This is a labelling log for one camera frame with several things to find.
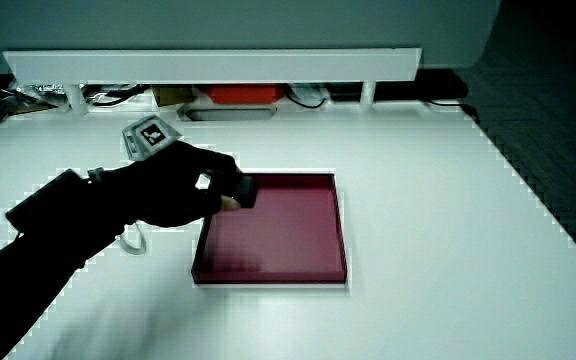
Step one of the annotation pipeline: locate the person's right hand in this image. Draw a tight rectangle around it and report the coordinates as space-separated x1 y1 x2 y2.
112 114 244 229

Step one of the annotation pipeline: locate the black charger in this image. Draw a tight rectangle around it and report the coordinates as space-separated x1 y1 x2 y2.
231 173 259 210

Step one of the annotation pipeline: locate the dark red square plate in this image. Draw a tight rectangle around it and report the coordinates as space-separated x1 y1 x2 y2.
190 172 349 286

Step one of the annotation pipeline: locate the brown cardboard box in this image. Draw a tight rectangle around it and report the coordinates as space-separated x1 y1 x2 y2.
150 84 197 108

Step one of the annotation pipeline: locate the grey power strip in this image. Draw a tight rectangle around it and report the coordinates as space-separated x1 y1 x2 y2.
177 103 279 123

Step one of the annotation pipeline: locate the orange box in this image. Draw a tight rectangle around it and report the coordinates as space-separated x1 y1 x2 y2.
203 83 288 105

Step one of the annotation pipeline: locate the black wrist-mounted box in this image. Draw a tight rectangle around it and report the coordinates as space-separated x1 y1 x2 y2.
5 168 91 235

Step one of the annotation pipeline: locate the white desk shelf riser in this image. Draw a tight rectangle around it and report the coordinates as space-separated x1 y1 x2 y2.
2 47 424 115

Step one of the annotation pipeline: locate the white cable loop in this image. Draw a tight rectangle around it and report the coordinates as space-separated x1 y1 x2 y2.
118 221 148 256

